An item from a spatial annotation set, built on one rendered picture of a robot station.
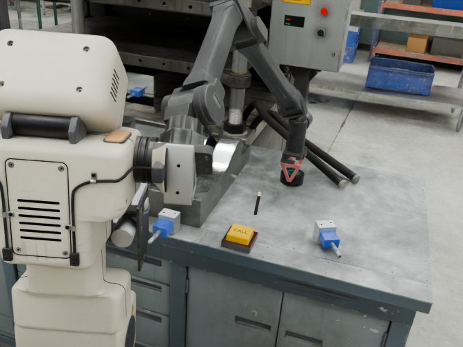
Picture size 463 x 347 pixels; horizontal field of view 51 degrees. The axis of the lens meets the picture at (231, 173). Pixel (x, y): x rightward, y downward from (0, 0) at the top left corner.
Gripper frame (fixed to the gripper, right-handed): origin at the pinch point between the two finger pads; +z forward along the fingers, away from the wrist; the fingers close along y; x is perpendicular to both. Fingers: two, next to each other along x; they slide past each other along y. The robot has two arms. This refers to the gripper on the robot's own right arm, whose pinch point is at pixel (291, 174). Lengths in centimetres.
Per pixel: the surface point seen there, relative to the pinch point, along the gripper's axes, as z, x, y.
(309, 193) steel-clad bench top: 2.9, -7.3, -5.3
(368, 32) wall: 40, 11, 631
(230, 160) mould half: -7.5, 17.8, -14.1
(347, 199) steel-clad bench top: 3.0, -19.7, -3.9
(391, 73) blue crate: 33, -30, 334
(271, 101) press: 2, 29, 87
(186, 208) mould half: -1.9, 22.0, -39.5
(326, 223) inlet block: -1.8, -15.9, -30.5
